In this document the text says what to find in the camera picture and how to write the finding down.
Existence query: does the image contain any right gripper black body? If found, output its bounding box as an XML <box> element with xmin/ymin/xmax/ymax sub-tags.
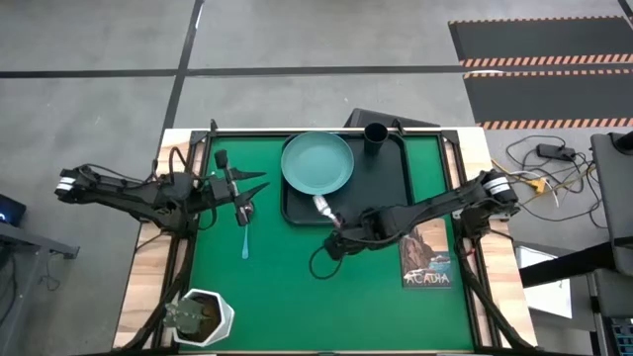
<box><xmin>323</xmin><ymin>208</ymin><xmax>381</xmax><ymax>262</ymax></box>

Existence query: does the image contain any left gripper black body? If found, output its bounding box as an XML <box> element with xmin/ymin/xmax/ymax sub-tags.
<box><xmin>207</xmin><ymin>148</ymin><xmax>254</xmax><ymax>227</ymax></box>

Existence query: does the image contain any pink handled fork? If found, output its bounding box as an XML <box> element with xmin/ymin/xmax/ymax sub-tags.
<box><xmin>313</xmin><ymin>194</ymin><xmax>345</xmax><ymax>226</ymax></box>

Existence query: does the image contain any blue handled spoon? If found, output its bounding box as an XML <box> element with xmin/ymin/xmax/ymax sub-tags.
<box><xmin>240</xmin><ymin>202</ymin><xmax>256</xmax><ymax>261</ymax></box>

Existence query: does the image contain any teal plate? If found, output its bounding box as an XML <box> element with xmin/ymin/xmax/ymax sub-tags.
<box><xmin>280</xmin><ymin>131</ymin><xmax>356</xmax><ymax>196</ymax></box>

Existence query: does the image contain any dark blue cup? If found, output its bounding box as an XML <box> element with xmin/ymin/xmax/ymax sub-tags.
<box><xmin>363</xmin><ymin>122</ymin><xmax>390</xmax><ymax>157</ymax></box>

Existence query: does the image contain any black serving tray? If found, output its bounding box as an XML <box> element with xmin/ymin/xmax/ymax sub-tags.
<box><xmin>280</xmin><ymin>132</ymin><xmax>414</xmax><ymax>227</ymax></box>

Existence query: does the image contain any green table mat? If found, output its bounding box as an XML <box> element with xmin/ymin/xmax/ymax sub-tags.
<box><xmin>178</xmin><ymin>133</ymin><xmax>476</xmax><ymax>353</ymax></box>

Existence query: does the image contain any white plant pot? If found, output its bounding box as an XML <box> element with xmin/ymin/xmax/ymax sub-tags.
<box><xmin>172</xmin><ymin>288</ymin><xmax>236</xmax><ymax>348</ymax></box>

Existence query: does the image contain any green cactus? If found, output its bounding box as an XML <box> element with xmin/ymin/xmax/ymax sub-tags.
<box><xmin>162</xmin><ymin>296</ymin><xmax>212</xmax><ymax>332</ymax></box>

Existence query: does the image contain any grey desk with legs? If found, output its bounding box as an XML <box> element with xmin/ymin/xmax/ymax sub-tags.
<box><xmin>0</xmin><ymin>220</ymin><xmax>80</xmax><ymax>356</ymax></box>

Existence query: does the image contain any white sheet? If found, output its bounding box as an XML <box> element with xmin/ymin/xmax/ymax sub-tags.
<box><xmin>513</xmin><ymin>244</ymin><xmax>574</xmax><ymax>320</ymax></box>

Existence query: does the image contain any black power adapter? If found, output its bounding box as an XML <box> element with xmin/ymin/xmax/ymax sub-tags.
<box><xmin>536</xmin><ymin>142</ymin><xmax>578</xmax><ymax>161</ymax></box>

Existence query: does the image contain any black crossbar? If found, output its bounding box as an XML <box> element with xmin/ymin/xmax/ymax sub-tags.
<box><xmin>518</xmin><ymin>241</ymin><xmax>617</xmax><ymax>288</ymax></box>

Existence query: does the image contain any black screen device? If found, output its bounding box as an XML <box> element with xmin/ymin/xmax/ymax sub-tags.
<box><xmin>0</xmin><ymin>193</ymin><xmax>27</xmax><ymax>227</ymax></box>

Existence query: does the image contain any black hazard striped floor mat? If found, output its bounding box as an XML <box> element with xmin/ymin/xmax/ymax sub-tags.
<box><xmin>462</xmin><ymin>68</ymin><xmax>633</xmax><ymax>131</ymax></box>
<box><xmin>447</xmin><ymin>15</ymin><xmax>633</xmax><ymax>69</ymax></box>

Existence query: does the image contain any grey side desk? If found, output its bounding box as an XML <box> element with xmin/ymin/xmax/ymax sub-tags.
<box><xmin>590</xmin><ymin>131</ymin><xmax>633</xmax><ymax>278</ymax></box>

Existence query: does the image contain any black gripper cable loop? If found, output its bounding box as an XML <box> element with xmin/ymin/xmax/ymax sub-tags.
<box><xmin>309</xmin><ymin>244</ymin><xmax>346</xmax><ymax>281</ymax></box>

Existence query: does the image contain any black table frame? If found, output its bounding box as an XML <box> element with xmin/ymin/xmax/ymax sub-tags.
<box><xmin>116</xmin><ymin>118</ymin><xmax>540</xmax><ymax>356</ymax></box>

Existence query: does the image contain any floor cable bundle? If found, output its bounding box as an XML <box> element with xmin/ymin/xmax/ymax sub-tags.
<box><xmin>489</xmin><ymin>133</ymin><xmax>609</xmax><ymax>231</ymax></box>

